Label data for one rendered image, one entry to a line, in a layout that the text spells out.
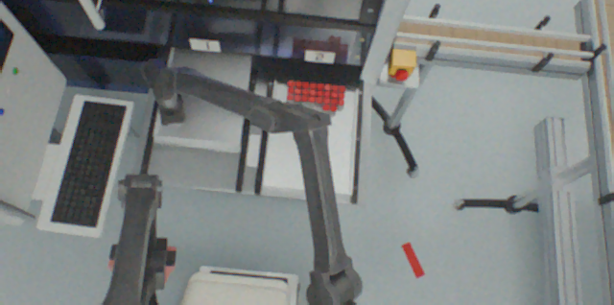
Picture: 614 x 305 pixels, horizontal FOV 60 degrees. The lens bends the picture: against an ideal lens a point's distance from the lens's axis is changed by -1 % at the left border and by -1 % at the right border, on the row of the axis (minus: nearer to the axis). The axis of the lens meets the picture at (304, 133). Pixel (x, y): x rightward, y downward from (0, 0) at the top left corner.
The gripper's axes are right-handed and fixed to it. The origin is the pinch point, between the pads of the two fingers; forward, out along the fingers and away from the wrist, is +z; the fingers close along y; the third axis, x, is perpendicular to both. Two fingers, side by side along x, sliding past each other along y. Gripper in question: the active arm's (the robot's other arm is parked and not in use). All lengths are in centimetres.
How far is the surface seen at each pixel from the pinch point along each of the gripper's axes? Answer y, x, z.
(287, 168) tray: -20.0, -30.2, 3.9
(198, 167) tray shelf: -14.8, -4.1, 4.6
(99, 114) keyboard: 9.8, 24.8, 10.5
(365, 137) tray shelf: -15, -56, 4
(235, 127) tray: -4.2, -17.1, 4.3
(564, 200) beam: -42, -131, 35
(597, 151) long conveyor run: -33, -126, 1
